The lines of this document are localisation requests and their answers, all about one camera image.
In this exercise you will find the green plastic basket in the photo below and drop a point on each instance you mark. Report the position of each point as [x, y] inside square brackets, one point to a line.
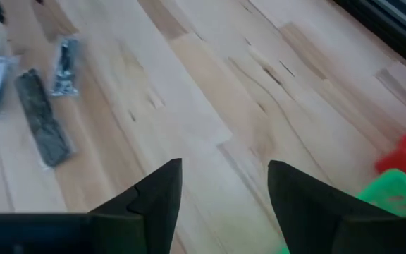
[393, 192]

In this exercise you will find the black aluminium frame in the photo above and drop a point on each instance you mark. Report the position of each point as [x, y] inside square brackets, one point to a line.
[393, 31]

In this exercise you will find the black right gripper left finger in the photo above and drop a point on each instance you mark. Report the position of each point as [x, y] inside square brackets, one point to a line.
[157, 197]

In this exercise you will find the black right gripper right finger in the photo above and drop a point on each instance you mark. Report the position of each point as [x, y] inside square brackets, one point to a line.
[305, 204]

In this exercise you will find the red plastic basket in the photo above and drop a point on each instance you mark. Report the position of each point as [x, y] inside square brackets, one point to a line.
[405, 155]

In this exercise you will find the black comb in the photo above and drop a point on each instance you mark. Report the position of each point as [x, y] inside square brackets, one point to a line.
[42, 116]

